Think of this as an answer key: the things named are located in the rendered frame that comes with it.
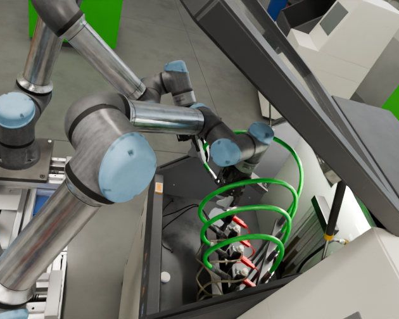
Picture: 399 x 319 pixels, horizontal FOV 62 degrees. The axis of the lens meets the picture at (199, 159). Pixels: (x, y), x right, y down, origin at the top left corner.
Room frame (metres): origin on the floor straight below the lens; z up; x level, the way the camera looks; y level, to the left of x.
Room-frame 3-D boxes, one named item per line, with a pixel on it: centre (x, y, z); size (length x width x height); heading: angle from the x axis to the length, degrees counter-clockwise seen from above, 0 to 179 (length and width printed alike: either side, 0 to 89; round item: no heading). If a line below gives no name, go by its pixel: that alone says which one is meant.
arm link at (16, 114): (0.79, 0.62, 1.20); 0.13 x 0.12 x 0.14; 15
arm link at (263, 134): (0.83, -0.13, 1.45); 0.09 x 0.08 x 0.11; 143
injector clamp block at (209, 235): (0.74, -0.22, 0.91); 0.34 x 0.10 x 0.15; 18
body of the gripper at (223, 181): (0.83, -0.13, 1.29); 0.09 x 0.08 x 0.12; 108
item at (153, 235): (0.78, 0.04, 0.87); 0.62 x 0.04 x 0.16; 18
